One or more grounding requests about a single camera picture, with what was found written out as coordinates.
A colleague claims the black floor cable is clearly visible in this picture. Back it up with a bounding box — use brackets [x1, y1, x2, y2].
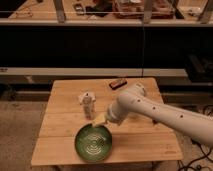
[177, 138, 213, 171]

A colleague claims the small dark wooden box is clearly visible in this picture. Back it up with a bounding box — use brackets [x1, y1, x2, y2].
[109, 78, 127, 90]

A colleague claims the wooden table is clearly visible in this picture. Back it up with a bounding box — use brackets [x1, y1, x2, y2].
[31, 79, 183, 171]

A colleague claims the red tray on shelf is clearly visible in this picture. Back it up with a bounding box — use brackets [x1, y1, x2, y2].
[112, 0, 175, 19]

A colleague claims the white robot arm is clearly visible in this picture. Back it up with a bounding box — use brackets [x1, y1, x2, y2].
[92, 83, 213, 148]

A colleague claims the green ceramic bowl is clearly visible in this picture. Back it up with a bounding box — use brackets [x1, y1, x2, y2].
[74, 124, 112, 163]

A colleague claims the dark object on shelf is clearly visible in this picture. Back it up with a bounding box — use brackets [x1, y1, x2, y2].
[73, 3, 85, 15]

